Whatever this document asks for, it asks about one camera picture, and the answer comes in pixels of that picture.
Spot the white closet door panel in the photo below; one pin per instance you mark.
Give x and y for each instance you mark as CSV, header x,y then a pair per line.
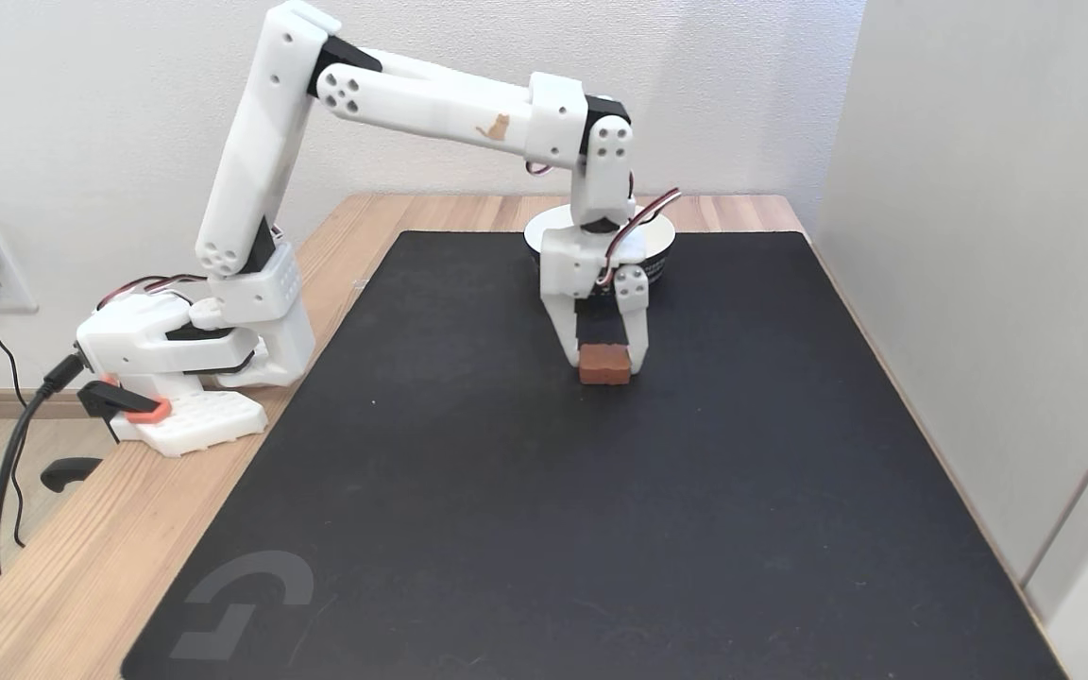
x,y
978,283

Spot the brown block toy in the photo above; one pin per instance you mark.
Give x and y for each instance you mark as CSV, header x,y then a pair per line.
x,y
604,365

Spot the black desk mat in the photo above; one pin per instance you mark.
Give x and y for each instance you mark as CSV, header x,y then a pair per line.
x,y
601,529

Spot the black and orange clamp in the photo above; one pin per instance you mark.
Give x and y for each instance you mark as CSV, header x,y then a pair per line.
x,y
119,401

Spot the white and navy paper bowl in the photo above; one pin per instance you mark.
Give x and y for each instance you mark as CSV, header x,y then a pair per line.
x,y
659,247

